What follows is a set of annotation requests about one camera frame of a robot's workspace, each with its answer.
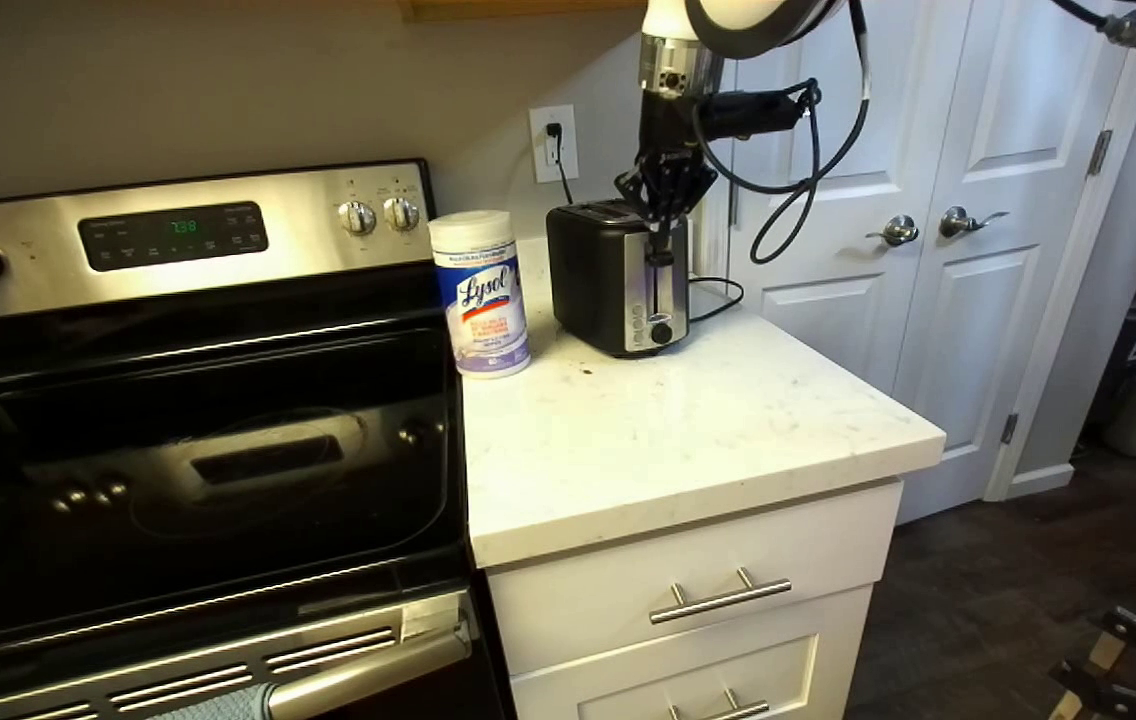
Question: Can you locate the long silver drawer handle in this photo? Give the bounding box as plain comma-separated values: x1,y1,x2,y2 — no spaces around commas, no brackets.
646,564,795,629

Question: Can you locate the white wall outlet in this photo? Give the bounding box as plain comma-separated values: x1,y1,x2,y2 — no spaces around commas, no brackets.
523,100,586,189

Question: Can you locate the grey dish towel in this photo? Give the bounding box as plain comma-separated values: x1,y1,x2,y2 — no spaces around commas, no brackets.
143,674,280,720

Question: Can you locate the wall cabinet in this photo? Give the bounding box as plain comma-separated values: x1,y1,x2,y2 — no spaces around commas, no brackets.
398,0,649,23

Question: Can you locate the white counter cabinet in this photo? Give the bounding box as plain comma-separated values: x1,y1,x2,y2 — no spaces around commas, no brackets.
464,476,911,720

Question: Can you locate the short silver drawer handle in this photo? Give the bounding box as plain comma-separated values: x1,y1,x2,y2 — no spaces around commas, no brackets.
666,686,777,720

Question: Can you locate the white panel door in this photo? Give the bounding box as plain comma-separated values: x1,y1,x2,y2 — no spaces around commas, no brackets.
888,0,1136,507
707,0,983,528

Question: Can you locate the black looping robot cable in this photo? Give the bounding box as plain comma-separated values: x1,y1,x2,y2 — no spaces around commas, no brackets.
698,0,878,267

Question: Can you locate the silver door lever handle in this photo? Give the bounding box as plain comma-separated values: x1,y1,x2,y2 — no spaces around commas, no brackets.
865,211,927,256
936,198,1013,245

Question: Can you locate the Lysol wipes canister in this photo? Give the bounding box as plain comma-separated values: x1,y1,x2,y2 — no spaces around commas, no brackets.
423,208,535,380

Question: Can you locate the stainless steel stove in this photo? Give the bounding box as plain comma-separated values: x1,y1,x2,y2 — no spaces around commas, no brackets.
0,156,519,720

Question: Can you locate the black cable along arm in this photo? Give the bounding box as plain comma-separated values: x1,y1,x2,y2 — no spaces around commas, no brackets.
1052,0,1136,55

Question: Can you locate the black clamp tool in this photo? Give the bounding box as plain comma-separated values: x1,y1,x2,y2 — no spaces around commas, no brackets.
1046,602,1136,720

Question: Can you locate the black and silver toaster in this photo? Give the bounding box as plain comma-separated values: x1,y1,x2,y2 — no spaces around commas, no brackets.
543,197,698,358

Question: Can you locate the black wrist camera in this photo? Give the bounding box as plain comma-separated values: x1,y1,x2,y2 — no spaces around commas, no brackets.
704,78,823,140

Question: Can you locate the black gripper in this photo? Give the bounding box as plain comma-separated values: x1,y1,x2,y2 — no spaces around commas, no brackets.
634,83,724,264

